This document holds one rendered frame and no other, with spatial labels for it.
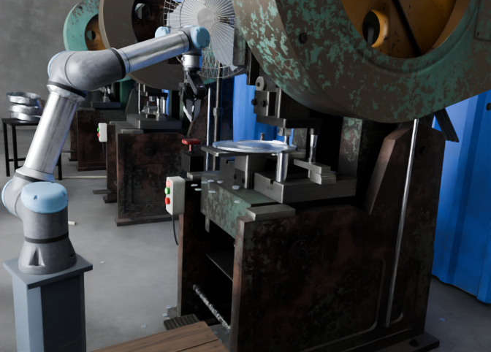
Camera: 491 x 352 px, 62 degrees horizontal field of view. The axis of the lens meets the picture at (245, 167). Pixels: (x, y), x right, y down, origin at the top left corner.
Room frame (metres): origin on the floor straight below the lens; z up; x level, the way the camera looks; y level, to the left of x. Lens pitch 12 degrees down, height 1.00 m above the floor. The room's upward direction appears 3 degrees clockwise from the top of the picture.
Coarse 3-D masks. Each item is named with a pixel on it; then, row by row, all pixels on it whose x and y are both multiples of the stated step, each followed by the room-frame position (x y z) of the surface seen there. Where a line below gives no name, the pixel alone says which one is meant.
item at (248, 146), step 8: (216, 144) 1.42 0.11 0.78; (224, 144) 1.43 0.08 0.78; (232, 144) 1.44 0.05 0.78; (240, 144) 1.40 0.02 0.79; (248, 144) 1.41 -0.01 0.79; (256, 144) 1.42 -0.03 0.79; (264, 144) 1.43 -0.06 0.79; (272, 144) 1.49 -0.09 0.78; (280, 144) 1.49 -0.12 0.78; (248, 152) 1.26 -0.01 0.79; (256, 152) 1.26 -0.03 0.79; (264, 152) 1.26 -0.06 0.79; (272, 152) 1.27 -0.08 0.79
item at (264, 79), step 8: (264, 72) 1.45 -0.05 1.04; (256, 80) 1.47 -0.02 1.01; (264, 80) 1.43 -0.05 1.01; (272, 80) 1.40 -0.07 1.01; (256, 88) 1.46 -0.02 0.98; (264, 88) 1.43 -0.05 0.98; (272, 88) 1.40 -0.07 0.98; (280, 88) 1.36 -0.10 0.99; (256, 96) 1.43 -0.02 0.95; (264, 96) 1.38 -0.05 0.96; (272, 96) 1.37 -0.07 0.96; (280, 96) 1.36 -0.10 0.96; (288, 96) 1.37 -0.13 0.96; (256, 104) 1.42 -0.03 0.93; (264, 104) 1.37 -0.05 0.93; (272, 104) 1.37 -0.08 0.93; (280, 104) 1.36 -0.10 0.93; (288, 104) 1.37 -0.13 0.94; (296, 104) 1.38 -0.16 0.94; (256, 112) 1.42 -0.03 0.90; (264, 112) 1.37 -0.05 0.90; (272, 112) 1.37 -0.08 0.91; (280, 112) 1.36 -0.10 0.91; (288, 112) 1.37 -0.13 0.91; (296, 112) 1.39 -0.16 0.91; (304, 112) 1.40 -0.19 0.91
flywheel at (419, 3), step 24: (360, 0) 1.07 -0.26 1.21; (384, 0) 1.11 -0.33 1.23; (408, 0) 1.15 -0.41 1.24; (432, 0) 1.20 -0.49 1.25; (456, 0) 1.25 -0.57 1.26; (360, 24) 1.08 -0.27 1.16; (384, 24) 1.14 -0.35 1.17; (432, 24) 1.21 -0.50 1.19; (456, 24) 1.22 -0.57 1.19; (384, 48) 1.12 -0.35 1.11; (408, 48) 1.17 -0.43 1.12; (432, 48) 1.21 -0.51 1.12
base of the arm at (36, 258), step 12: (24, 240) 1.07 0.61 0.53; (36, 240) 1.05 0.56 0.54; (48, 240) 1.06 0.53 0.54; (60, 240) 1.08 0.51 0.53; (24, 252) 1.06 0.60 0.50; (36, 252) 1.05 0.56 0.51; (48, 252) 1.05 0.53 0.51; (60, 252) 1.07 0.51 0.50; (72, 252) 1.12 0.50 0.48; (24, 264) 1.04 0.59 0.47; (36, 264) 1.04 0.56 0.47; (48, 264) 1.04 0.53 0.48; (60, 264) 1.06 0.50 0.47; (72, 264) 1.10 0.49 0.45
